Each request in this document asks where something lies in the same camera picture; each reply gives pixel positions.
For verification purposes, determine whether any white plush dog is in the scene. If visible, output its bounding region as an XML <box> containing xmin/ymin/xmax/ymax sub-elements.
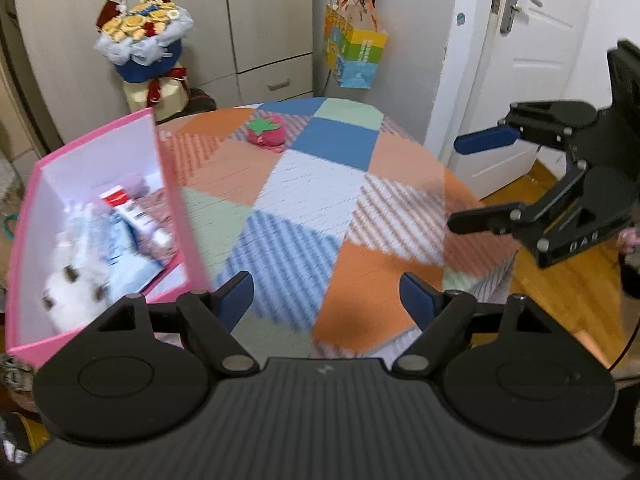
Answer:
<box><xmin>42</xmin><ymin>252</ymin><xmax>113</xmax><ymax>333</ymax></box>

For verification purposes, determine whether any blue white wet wipes pack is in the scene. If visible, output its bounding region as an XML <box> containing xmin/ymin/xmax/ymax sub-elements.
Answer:
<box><xmin>85</xmin><ymin>205</ymin><xmax>166</xmax><ymax>296</ymax></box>

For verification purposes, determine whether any colourful paper gift bag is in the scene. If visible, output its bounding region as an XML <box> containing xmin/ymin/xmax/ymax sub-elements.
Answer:
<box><xmin>322</xmin><ymin>0</ymin><xmax>389</xmax><ymax>91</ymax></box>

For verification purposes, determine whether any black cable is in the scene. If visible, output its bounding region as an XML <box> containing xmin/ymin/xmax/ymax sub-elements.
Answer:
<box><xmin>610</xmin><ymin>310</ymin><xmax>640</xmax><ymax>371</ymax></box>

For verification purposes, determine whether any patchwork blanket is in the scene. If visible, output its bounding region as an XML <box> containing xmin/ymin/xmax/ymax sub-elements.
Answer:
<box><xmin>155</xmin><ymin>97</ymin><xmax>521</xmax><ymax>361</ymax></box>

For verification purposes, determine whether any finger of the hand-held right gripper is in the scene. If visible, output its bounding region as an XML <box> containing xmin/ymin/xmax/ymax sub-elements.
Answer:
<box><xmin>447</xmin><ymin>170</ymin><xmax>586</xmax><ymax>238</ymax></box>
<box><xmin>453</xmin><ymin>101</ymin><xmax>598</xmax><ymax>156</ymax></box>

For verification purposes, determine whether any pink floral cloth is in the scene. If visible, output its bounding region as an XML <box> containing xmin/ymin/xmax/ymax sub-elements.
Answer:
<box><xmin>135</xmin><ymin>190</ymin><xmax>183</xmax><ymax>266</ymax></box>

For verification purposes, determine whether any red strawberry plush toy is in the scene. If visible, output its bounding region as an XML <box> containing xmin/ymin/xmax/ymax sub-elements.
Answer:
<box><xmin>244</xmin><ymin>114</ymin><xmax>287</xmax><ymax>152</ymax></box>

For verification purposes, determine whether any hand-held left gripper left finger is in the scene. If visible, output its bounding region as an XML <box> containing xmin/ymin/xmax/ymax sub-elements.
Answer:
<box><xmin>75</xmin><ymin>271</ymin><xmax>260</xmax><ymax>378</ymax></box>

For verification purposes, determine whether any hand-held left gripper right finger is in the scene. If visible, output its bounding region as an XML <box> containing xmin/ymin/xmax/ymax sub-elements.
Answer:
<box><xmin>392</xmin><ymin>272</ymin><xmax>576</xmax><ymax>380</ymax></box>

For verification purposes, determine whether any beige wardrobe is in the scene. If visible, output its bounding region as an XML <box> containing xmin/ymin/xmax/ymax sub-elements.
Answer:
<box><xmin>10</xmin><ymin>0</ymin><xmax>316</xmax><ymax>146</ymax></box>

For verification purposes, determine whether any yellow flower bouquet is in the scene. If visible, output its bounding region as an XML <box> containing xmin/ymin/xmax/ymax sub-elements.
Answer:
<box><xmin>94</xmin><ymin>0</ymin><xmax>195</xmax><ymax>113</ymax></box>

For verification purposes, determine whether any red envelope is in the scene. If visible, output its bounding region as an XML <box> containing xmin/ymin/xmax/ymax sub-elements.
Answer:
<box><xmin>100</xmin><ymin>185</ymin><xmax>131</xmax><ymax>208</ymax></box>

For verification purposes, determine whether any white cream tube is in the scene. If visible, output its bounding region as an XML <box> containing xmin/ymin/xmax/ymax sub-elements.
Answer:
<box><xmin>122</xmin><ymin>200</ymin><xmax>173</xmax><ymax>248</ymax></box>

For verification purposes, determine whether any white door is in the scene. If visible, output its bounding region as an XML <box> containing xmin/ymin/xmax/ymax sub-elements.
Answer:
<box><xmin>445</xmin><ymin>0</ymin><xmax>601</xmax><ymax>201</ymax></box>

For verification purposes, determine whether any pink cardboard box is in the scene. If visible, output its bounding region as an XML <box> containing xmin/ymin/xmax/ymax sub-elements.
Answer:
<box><xmin>5</xmin><ymin>107</ymin><xmax>211</xmax><ymax>356</ymax></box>

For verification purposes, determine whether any white mesh pouch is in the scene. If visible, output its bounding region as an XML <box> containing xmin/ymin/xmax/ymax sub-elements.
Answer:
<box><xmin>55</xmin><ymin>200</ymin><xmax>101</xmax><ymax>261</ymax></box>

